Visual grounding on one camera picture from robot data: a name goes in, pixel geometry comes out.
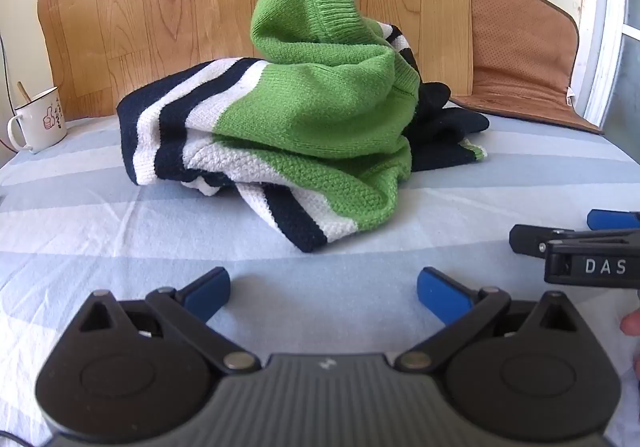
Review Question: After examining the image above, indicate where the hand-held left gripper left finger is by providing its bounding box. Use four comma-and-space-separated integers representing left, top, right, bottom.
79, 267, 262, 376

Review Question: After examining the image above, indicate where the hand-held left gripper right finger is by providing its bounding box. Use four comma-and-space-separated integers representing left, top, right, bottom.
394, 267, 579, 374

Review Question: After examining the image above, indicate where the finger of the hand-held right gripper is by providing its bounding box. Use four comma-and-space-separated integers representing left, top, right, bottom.
587, 209, 640, 231
509, 224, 640, 259

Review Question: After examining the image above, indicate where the green navy white striped sweater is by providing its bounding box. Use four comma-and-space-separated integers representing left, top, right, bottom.
116, 0, 491, 254

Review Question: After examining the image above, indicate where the person's right hand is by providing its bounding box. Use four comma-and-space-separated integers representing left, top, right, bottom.
619, 309, 640, 374

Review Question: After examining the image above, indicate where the blue striped bed sheet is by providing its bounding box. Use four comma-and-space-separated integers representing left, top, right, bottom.
0, 102, 640, 447

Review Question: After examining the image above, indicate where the brown seat cushion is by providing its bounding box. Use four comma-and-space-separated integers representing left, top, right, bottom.
450, 0, 605, 135

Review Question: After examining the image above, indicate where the white enamel mug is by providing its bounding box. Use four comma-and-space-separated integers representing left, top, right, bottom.
7, 86, 68, 154

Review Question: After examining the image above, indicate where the wood-grain board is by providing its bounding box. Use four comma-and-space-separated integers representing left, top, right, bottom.
37, 0, 475, 120

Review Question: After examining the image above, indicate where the white window frame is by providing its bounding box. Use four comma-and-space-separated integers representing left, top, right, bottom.
575, 0, 640, 153

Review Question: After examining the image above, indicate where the thin wall cable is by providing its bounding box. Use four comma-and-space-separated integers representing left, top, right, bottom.
0, 30, 17, 110

